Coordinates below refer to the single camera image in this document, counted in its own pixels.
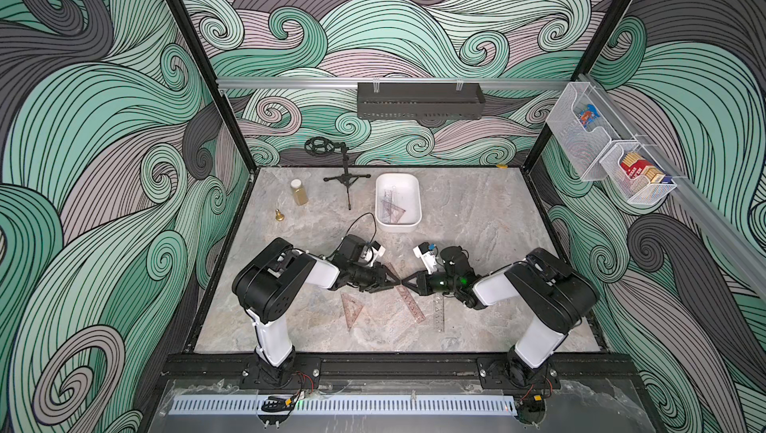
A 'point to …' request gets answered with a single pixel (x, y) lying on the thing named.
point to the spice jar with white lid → (299, 192)
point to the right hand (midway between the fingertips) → (405, 280)
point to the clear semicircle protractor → (386, 211)
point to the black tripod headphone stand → (322, 146)
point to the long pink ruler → (407, 299)
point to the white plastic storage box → (398, 202)
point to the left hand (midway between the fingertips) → (397, 282)
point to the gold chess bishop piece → (278, 216)
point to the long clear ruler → (439, 312)
